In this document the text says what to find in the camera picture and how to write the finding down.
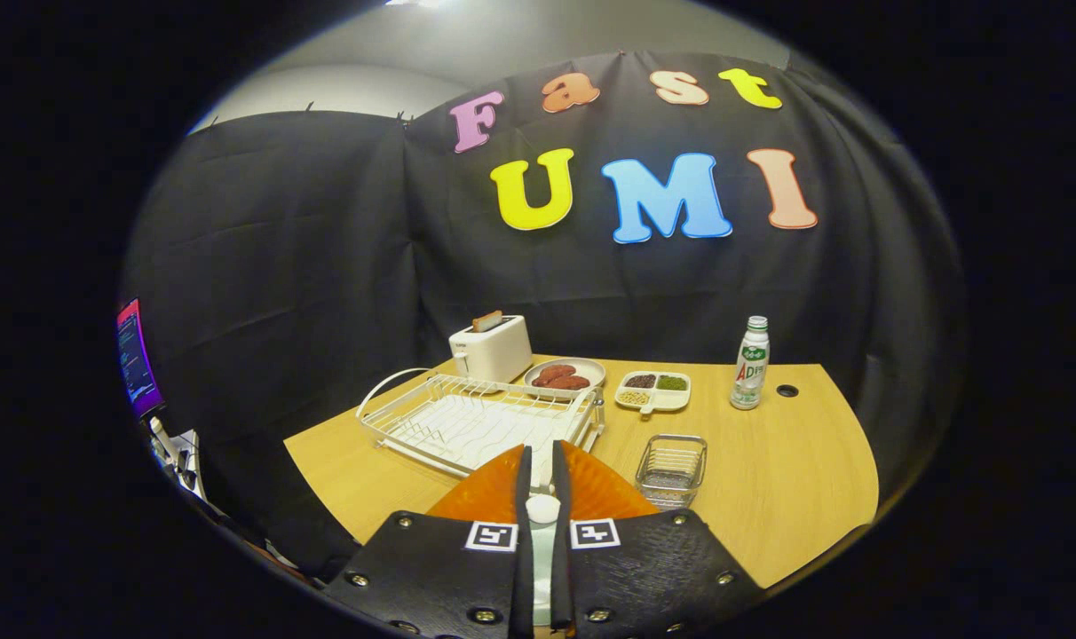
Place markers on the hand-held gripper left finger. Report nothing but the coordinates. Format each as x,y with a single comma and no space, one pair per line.
522,577

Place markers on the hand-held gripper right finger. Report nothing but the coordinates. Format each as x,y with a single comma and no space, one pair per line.
561,577

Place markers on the pale green plate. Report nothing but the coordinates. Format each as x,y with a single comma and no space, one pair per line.
542,577

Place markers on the white divided dish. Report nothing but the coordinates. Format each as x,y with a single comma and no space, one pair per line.
671,401

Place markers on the beige round plate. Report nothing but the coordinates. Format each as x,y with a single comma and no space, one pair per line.
593,367

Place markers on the white drip tray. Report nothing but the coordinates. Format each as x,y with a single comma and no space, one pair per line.
467,426

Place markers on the pile of yellow soybeans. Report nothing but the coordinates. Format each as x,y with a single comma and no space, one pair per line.
634,398

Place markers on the red meat piece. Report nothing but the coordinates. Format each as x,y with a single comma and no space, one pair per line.
570,383
553,374

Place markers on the pile of dark red beans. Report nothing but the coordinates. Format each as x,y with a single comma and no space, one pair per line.
640,381

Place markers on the pile of green beans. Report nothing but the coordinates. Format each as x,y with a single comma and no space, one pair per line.
672,382

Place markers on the white toaster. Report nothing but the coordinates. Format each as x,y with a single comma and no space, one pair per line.
498,351

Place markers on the brown toast slice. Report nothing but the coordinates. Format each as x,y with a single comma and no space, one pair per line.
487,320

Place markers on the white drink bottle green label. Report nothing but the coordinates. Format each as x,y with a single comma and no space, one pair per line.
749,373

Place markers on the white device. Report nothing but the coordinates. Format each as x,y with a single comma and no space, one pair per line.
178,457

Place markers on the black backdrop cloth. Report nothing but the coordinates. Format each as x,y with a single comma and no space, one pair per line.
325,266

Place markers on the computer monitor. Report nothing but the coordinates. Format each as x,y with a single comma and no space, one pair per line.
137,364

